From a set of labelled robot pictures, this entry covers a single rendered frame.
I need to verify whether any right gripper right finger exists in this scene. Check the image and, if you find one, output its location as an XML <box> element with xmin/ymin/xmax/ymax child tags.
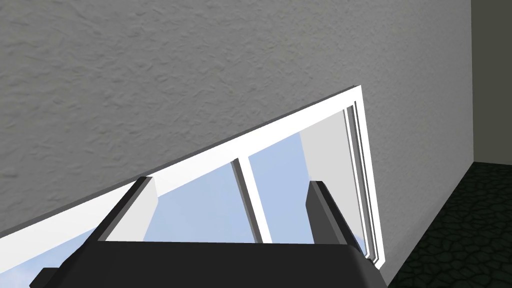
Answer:
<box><xmin>305</xmin><ymin>180</ymin><xmax>355</xmax><ymax>246</ymax></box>

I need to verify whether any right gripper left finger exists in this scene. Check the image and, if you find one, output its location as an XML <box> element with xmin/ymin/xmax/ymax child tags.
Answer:
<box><xmin>93</xmin><ymin>175</ymin><xmax>159</xmax><ymax>243</ymax></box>

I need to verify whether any white framed window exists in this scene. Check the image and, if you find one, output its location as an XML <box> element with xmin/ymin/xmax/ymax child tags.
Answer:
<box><xmin>0</xmin><ymin>84</ymin><xmax>386</xmax><ymax>276</ymax></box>

